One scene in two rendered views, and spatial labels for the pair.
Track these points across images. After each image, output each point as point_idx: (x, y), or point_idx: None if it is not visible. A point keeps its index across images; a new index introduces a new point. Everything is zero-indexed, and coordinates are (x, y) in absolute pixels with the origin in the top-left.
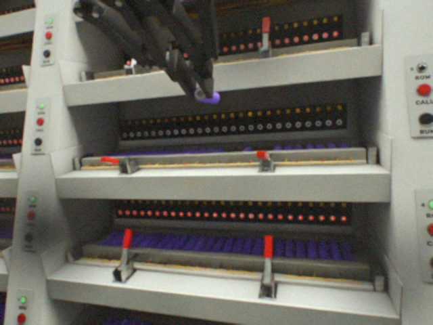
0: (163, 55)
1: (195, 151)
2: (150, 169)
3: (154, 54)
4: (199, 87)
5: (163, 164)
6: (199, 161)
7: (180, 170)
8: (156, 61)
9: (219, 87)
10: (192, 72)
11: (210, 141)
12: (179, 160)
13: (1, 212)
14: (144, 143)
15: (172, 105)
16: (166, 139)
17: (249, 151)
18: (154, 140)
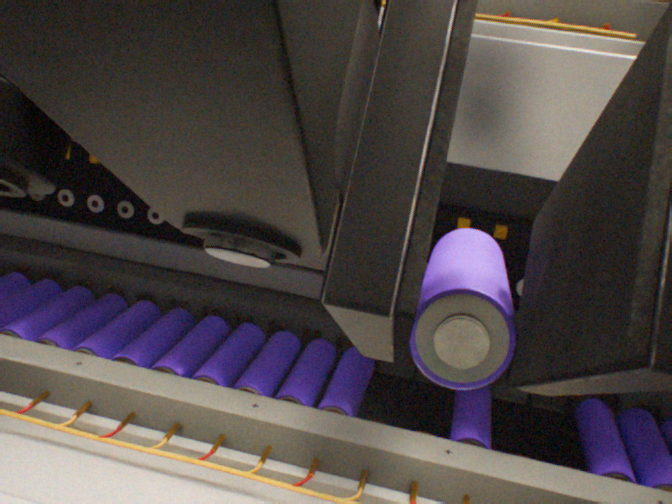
0: (318, 127)
1: (253, 341)
2: (41, 427)
3: (95, 77)
4: (465, 288)
5: (105, 413)
6: (273, 448)
7: (181, 489)
8: (134, 168)
9: (451, 146)
10: (632, 374)
11: (318, 291)
12: (183, 420)
13: None
14: (53, 234)
15: None
16: (144, 242)
17: (488, 416)
18: (95, 232)
